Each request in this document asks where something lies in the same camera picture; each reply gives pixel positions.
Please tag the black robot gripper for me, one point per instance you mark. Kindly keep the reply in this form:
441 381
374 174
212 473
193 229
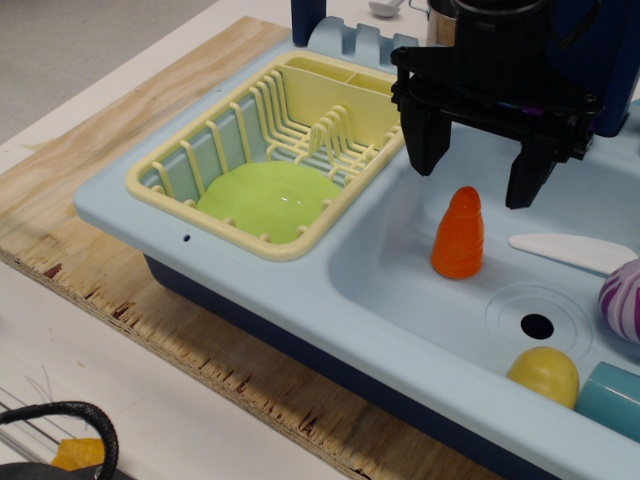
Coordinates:
497 78

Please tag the orange toy carrot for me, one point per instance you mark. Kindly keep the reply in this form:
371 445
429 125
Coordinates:
458 248

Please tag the green plastic plate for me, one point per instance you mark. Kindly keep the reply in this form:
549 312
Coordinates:
273 198

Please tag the silver metal pot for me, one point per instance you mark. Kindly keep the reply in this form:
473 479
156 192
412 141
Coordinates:
441 21

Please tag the white plastic knife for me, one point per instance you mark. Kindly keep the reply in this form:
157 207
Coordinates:
585 253

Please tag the light blue toy sink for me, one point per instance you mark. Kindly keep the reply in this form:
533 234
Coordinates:
366 308

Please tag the purple white striped ball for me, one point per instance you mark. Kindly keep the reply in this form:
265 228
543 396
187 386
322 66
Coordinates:
619 301

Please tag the cream dish drying rack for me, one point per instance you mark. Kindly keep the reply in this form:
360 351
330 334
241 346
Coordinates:
304 108

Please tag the yellow toy lemon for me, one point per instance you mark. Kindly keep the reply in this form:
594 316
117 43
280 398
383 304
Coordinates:
548 372

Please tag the teal plastic cup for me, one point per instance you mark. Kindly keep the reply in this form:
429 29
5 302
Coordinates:
610 397

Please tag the plywood base board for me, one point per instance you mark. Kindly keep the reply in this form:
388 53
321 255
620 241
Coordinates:
191 395

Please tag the orange yellow scrap piece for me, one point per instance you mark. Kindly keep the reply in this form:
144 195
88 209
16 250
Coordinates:
75 454

